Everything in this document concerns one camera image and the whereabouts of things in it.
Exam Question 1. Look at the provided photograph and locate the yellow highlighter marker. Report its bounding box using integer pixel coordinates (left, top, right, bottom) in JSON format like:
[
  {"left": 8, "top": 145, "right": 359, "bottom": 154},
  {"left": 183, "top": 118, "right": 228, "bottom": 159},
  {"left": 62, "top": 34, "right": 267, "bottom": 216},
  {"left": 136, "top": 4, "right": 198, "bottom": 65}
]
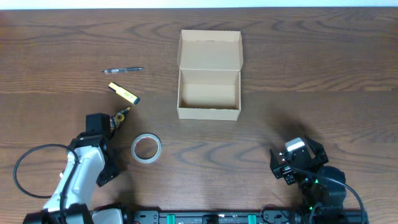
[{"left": 108, "top": 82, "right": 140, "bottom": 105}]

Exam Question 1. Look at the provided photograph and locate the open cardboard box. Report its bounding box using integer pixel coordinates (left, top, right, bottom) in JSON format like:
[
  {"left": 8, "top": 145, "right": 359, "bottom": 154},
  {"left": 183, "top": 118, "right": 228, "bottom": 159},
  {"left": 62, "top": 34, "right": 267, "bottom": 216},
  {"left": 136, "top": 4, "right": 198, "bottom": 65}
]
[{"left": 177, "top": 30, "right": 243, "bottom": 121}]

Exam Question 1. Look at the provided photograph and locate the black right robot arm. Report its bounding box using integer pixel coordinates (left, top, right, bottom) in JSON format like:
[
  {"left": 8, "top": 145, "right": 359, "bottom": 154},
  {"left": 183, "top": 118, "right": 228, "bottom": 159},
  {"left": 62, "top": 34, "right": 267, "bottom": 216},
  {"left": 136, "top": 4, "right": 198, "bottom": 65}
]
[{"left": 270, "top": 135, "right": 346, "bottom": 223}]

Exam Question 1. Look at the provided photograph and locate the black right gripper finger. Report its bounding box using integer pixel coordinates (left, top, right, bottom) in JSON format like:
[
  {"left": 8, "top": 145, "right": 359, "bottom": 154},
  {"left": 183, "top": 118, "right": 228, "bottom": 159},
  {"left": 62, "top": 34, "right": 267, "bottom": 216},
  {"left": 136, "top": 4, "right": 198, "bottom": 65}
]
[
  {"left": 270, "top": 149, "right": 280, "bottom": 170},
  {"left": 304, "top": 135, "right": 326, "bottom": 160}
]

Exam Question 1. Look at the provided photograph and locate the clear adhesive tape roll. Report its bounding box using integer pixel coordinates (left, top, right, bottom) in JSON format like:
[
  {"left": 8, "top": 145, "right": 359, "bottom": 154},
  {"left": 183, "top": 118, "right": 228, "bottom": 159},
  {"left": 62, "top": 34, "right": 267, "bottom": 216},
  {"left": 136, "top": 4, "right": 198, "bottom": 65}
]
[{"left": 131, "top": 133, "right": 162, "bottom": 164}]

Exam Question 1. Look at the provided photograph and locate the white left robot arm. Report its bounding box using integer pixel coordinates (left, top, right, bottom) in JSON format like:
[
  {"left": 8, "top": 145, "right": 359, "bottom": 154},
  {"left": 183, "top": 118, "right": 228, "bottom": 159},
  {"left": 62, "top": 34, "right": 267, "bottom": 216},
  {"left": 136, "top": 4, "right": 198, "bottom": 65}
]
[{"left": 23, "top": 132, "right": 133, "bottom": 224}]

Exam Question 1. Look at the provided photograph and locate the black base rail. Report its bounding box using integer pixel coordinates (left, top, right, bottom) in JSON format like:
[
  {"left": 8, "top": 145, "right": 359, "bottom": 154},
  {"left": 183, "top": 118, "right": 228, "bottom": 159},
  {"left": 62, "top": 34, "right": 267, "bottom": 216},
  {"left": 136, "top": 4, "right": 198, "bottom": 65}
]
[{"left": 127, "top": 208, "right": 369, "bottom": 224}]

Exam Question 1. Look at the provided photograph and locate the black ballpoint pen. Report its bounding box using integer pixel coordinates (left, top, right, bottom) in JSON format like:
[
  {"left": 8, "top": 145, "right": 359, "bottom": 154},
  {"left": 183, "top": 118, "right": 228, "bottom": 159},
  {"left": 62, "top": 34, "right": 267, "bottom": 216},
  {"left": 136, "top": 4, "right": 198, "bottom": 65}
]
[{"left": 102, "top": 67, "right": 144, "bottom": 73}]

